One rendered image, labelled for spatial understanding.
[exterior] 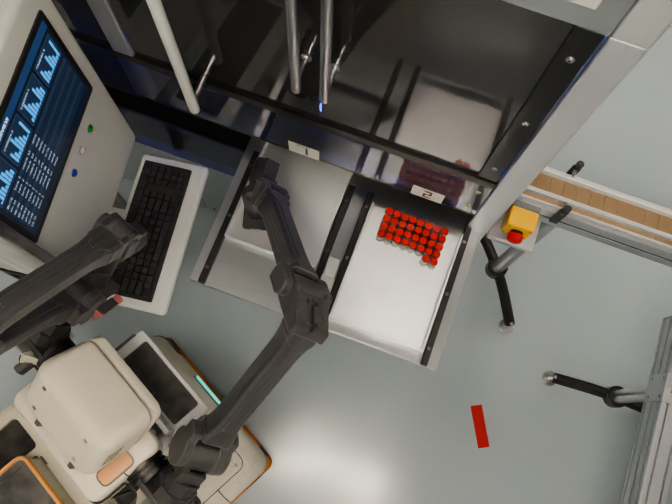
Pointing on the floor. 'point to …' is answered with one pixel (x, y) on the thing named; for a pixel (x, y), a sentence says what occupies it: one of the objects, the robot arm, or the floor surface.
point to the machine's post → (577, 104)
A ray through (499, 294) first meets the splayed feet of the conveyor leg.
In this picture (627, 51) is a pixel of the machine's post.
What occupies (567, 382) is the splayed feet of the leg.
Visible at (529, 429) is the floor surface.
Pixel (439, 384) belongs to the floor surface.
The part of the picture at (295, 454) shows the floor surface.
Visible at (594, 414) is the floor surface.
